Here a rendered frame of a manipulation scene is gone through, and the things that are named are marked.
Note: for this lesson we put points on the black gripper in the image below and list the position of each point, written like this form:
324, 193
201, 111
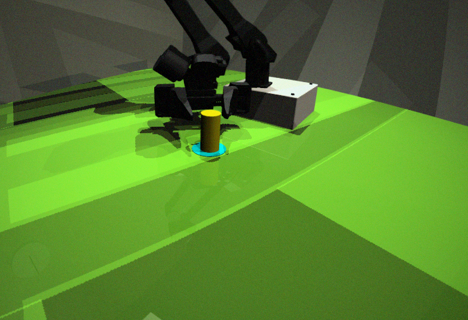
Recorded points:
178, 102

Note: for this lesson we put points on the yellow tall cylinder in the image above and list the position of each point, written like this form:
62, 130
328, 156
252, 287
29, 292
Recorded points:
210, 131

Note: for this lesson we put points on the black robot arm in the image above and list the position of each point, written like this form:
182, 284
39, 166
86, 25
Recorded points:
211, 58

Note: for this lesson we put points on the cyan circle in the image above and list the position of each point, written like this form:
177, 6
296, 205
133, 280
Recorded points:
196, 149

